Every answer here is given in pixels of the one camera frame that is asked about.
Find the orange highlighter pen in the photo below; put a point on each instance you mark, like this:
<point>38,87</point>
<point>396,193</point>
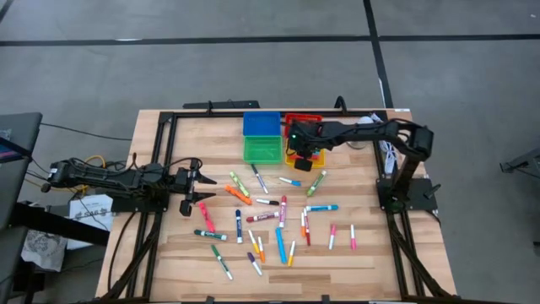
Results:
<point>238,195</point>

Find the laptop with coloured screen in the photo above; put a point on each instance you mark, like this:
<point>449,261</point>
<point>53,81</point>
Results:
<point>6,152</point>

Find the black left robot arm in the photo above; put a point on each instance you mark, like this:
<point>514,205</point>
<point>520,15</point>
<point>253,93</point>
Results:
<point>105,177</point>

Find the black curved chair back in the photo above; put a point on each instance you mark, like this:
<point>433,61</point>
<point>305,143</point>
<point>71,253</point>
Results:
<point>341,97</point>

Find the white printed paper sheet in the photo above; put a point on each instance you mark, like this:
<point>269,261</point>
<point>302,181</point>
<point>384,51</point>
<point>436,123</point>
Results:
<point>90,211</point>

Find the green plastic mesh basket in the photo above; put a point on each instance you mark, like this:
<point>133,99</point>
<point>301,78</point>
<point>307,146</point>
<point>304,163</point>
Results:
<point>262,150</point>

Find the white patterned cloth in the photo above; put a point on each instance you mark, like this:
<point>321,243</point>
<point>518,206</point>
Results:
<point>42,251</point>

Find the dark grey side desk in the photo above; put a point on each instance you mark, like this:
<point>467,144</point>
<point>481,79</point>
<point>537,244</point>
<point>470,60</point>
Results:
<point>25,126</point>

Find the light blue highlighter pen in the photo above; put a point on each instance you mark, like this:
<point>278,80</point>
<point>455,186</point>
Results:
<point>281,245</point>

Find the thin green white marker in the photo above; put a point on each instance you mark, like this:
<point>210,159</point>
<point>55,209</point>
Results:
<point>222,262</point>

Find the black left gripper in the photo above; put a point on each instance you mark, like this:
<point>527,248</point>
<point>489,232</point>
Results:
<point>190,186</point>

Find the pink highlighter pen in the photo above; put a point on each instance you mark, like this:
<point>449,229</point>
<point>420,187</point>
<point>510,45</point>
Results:
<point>206,217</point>
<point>316,156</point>

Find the yellow-green highlighter pen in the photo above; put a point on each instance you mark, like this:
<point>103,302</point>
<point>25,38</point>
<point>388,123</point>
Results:
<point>239,184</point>

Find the magenta Expo marker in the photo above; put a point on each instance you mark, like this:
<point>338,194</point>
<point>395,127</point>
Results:
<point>282,211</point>

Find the yellow plastic mesh basket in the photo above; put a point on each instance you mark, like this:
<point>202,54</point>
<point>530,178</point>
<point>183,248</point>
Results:
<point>320,164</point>

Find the red plastic mesh basket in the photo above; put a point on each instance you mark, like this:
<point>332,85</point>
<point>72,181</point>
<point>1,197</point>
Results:
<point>304,117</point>

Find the dark green Expo marker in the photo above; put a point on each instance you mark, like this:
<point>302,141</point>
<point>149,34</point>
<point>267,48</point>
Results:
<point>210,235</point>

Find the thin purple white marker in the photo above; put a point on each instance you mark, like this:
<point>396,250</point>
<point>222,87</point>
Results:
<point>254,263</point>

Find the thin red white marker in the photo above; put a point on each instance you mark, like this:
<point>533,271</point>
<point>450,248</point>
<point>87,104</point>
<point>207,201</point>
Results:
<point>307,230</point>

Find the light green Expo marker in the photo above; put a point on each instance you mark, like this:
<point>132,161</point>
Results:
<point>316,183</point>

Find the long thin navy marker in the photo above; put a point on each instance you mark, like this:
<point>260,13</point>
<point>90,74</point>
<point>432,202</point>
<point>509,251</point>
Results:
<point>260,178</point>

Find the black stand beam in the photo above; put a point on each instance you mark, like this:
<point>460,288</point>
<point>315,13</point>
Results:
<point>63,228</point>

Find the light blue Expo marker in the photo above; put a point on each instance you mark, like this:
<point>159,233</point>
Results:
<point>322,208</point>

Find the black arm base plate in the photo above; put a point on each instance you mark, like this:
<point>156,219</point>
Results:
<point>417,198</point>
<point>139,204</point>

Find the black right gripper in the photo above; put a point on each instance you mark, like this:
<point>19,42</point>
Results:
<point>306,137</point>

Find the white bulb brass lamp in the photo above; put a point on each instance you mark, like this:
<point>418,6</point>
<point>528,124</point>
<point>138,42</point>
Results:
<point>365,120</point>

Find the black floor stand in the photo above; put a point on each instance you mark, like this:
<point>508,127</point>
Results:
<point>523,162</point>

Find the thin light-blue-capped white marker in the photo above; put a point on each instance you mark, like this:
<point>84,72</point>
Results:
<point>290,181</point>

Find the navy blue Expo marker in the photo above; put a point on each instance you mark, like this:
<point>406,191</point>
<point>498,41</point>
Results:
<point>239,226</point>

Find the thin yellow white marker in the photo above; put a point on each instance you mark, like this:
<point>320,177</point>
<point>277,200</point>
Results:
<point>253,241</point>
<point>291,253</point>

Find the thin black-capped white marker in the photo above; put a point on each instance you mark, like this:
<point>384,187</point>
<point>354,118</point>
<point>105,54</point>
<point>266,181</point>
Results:
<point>267,202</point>

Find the long black bar device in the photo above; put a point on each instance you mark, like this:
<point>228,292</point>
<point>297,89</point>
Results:
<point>219,104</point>

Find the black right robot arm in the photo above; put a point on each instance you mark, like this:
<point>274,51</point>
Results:
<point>371,131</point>

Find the blue plastic mesh basket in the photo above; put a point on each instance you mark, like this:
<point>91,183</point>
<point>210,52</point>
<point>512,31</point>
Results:
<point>261,123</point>

